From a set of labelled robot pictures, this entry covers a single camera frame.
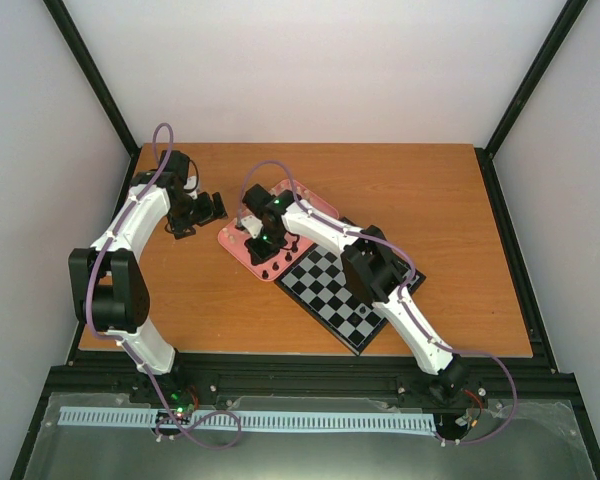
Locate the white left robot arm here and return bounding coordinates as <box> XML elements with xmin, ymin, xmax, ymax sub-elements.
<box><xmin>68</xmin><ymin>150</ymin><xmax>227</xmax><ymax>403</ymax></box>

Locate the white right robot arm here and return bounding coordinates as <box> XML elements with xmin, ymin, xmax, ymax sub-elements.
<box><xmin>240</xmin><ymin>184</ymin><xmax>468</xmax><ymax>404</ymax></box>

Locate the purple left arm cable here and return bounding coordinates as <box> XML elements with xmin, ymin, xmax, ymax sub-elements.
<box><xmin>83</xmin><ymin>122</ymin><xmax>242</xmax><ymax>450</ymax></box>

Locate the light blue cable duct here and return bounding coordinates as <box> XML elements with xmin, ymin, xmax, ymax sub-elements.
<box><xmin>57</xmin><ymin>406</ymin><xmax>436</xmax><ymax>436</ymax></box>

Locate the black and white chessboard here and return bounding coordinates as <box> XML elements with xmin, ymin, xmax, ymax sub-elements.
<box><xmin>273</xmin><ymin>216</ymin><xmax>427</xmax><ymax>357</ymax></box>

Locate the black aluminium frame base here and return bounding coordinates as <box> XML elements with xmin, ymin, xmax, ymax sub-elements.
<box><xmin>43</xmin><ymin>351</ymin><xmax>584</xmax><ymax>413</ymax></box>

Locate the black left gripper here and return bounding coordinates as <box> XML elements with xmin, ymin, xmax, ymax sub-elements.
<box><xmin>169</xmin><ymin>192</ymin><xmax>229</xmax><ymax>239</ymax></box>

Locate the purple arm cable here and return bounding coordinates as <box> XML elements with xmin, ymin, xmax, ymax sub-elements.
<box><xmin>236</xmin><ymin>159</ymin><xmax>518</xmax><ymax>447</ymax></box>
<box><xmin>83</xmin><ymin>122</ymin><xmax>242</xmax><ymax>450</ymax></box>

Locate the pink plastic tray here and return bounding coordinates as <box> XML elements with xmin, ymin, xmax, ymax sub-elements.
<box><xmin>217</xmin><ymin>180</ymin><xmax>340</xmax><ymax>282</ymax></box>

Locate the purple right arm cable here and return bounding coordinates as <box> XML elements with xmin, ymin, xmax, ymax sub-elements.
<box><xmin>236</xmin><ymin>159</ymin><xmax>518</xmax><ymax>447</ymax></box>

